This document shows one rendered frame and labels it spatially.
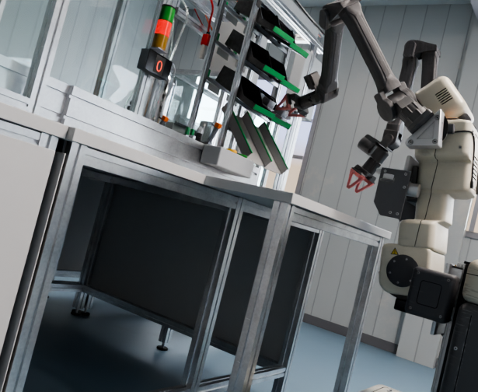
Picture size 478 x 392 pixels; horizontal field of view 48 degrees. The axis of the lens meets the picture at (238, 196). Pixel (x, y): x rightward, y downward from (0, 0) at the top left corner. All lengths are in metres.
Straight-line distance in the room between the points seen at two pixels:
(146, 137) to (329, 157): 3.86
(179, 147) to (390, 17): 4.14
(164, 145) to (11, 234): 0.55
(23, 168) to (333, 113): 4.39
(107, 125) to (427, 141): 0.94
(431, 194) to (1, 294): 1.31
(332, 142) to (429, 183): 3.46
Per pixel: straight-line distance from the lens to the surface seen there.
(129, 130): 1.45
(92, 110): 1.36
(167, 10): 1.97
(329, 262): 5.07
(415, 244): 1.81
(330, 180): 5.18
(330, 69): 2.06
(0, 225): 1.19
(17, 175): 1.19
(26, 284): 1.27
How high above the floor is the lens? 0.75
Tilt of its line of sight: 3 degrees up
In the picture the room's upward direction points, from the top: 14 degrees clockwise
